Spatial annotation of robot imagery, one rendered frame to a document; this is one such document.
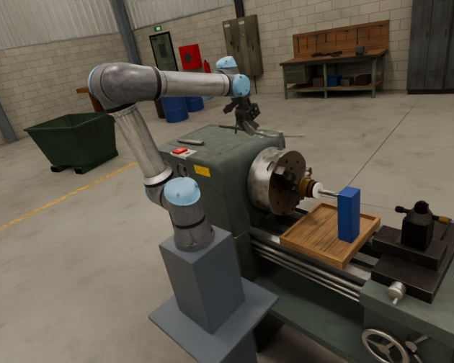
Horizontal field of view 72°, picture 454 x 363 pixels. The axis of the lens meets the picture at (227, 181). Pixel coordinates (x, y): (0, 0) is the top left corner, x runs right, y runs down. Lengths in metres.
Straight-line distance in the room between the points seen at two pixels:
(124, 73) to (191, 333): 0.96
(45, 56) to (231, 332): 10.89
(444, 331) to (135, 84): 1.10
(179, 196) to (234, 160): 0.47
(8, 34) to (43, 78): 1.36
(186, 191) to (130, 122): 0.29
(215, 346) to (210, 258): 0.34
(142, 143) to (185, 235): 0.34
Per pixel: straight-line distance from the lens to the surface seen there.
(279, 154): 1.42
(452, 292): 1.24
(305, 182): 1.41
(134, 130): 1.07
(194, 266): 1.09
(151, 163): 1.11
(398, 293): 1.14
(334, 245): 1.41
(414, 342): 1.25
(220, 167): 1.38
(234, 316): 1.35
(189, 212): 1.06
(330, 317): 1.60
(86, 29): 12.41
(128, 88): 0.93
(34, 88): 11.37
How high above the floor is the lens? 1.76
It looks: 25 degrees down
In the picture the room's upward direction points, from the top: 11 degrees counter-clockwise
